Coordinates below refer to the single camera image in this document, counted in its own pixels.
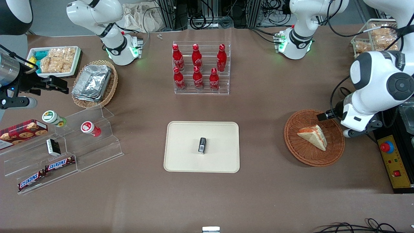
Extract rice cracker snack bag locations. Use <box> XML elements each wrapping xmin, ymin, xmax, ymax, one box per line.
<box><xmin>39</xmin><ymin>48</ymin><xmax>76</xmax><ymax>73</ymax></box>

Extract red cookie box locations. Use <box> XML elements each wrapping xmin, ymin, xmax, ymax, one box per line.
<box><xmin>0</xmin><ymin>119</ymin><xmax>48</xmax><ymax>150</ymax></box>

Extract beige cloth bag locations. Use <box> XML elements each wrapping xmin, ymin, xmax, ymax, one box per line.
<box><xmin>116</xmin><ymin>3</ymin><xmax>164</xmax><ymax>32</ymax></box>

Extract black floor cables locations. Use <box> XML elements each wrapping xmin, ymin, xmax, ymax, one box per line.
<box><xmin>312</xmin><ymin>218</ymin><xmax>414</xmax><ymax>233</ymax></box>

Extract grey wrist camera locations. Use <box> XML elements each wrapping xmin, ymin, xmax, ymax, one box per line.
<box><xmin>0</xmin><ymin>96</ymin><xmax>38</xmax><ymax>109</ymax></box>
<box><xmin>343</xmin><ymin>120</ymin><xmax>383</xmax><ymax>138</ymax></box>

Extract red cola bottle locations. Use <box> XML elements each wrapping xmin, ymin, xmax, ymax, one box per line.
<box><xmin>209</xmin><ymin>67</ymin><xmax>220</xmax><ymax>91</ymax></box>
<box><xmin>216</xmin><ymin>44</ymin><xmax>227</xmax><ymax>72</ymax></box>
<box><xmin>192</xmin><ymin>66</ymin><xmax>204</xmax><ymax>90</ymax></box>
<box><xmin>173</xmin><ymin>66</ymin><xmax>186</xmax><ymax>91</ymax></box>
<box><xmin>191</xmin><ymin>44</ymin><xmax>203</xmax><ymax>70</ymax></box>
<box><xmin>172</xmin><ymin>44</ymin><xmax>185</xmax><ymax>72</ymax></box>

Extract stacked aluminium foil trays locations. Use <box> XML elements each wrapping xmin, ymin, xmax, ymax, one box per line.
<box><xmin>72</xmin><ymin>64</ymin><xmax>112</xmax><ymax>103</ymax></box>

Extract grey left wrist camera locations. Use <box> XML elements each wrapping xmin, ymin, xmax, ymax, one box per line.
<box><xmin>343</xmin><ymin>120</ymin><xmax>383</xmax><ymax>138</ymax></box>

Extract black appliance power cable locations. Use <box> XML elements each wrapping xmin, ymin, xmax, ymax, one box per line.
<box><xmin>339</xmin><ymin>87</ymin><xmax>353</xmax><ymax>104</ymax></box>

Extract red lidded cup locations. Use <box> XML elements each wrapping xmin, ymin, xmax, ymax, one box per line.
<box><xmin>81</xmin><ymin>121</ymin><xmax>102</xmax><ymax>137</ymax></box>

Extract white wire rack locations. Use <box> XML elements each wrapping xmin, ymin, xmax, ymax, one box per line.
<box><xmin>351</xmin><ymin>18</ymin><xmax>405</xmax><ymax>59</ymax></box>

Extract oval light wicker basket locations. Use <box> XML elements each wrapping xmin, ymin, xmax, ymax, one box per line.
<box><xmin>71</xmin><ymin>60</ymin><xmax>118</xmax><ymax>109</ymax></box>

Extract green lidded cup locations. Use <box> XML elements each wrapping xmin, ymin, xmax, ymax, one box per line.
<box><xmin>42</xmin><ymin>110</ymin><xmax>67</xmax><ymax>127</ymax></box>

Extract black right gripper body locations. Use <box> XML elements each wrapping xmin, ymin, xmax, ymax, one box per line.
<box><xmin>13</xmin><ymin>70</ymin><xmax>49</xmax><ymax>96</ymax></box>

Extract beige plastic tray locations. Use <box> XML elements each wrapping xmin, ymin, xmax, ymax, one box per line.
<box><xmin>163</xmin><ymin>121</ymin><xmax>240</xmax><ymax>173</ymax></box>

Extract black cooking appliance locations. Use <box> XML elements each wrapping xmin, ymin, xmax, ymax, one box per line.
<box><xmin>382</xmin><ymin>100</ymin><xmax>414</xmax><ymax>152</ymax></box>

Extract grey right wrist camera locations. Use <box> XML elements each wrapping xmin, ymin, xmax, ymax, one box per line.
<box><xmin>0</xmin><ymin>96</ymin><xmax>38</xmax><ymax>109</ymax></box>

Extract Snickers chocolate bar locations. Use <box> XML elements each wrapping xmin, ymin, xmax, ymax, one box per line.
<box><xmin>45</xmin><ymin>156</ymin><xmax>76</xmax><ymax>172</ymax></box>
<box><xmin>18</xmin><ymin>170</ymin><xmax>47</xmax><ymax>191</ymax></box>

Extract round brown wicker basket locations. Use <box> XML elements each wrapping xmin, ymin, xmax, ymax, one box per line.
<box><xmin>284</xmin><ymin>109</ymin><xmax>345</xmax><ymax>167</ymax></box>

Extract coiled black cable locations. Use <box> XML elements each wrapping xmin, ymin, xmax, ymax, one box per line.
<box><xmin>189</xmin><ymin>13</ymin><xmax>207</xmax><ymax>30</ymax></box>

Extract white rectangular snack tray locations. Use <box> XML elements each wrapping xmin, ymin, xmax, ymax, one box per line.
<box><xmin>26</xmin><ymin>46</ymin><xmax>82</xmax><ymax>78</ymax></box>

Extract clear acrylic bottle rack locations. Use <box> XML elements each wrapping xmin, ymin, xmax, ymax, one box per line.
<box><xmin>172</xmin><ymin>41</ymin><xmax>232</xmax><ymax>95</ymax></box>

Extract clear acrylic stepped stand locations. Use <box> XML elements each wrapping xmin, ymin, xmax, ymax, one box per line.
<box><xmin>0</xmin><ymin>105</ymin><xmax>124</xmax><ymax>195</ymax></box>

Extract yellow emergency stop box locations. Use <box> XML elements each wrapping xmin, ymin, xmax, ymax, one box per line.
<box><xmin>372</xmin><ymin>131</ymin><xmax>414</xmax><ymax>194</ymax></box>

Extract clear glass pan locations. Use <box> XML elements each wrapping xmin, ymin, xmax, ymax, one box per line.
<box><xmin>398</xmin><ymin>101</ymin><xmax>414</xmax><ymax>135</ymax></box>

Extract black and white box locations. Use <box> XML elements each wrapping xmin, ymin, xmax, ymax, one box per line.
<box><xmin>46</xmin><ymin>139</ymin><xmax>61</xmax><ymax>156</ymax></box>

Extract triangular sandwich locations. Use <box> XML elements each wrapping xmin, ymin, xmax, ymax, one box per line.
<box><xmin>297</xmin><ymin>125</ymin><xmax>328</xmax><ymax>151</ymax></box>

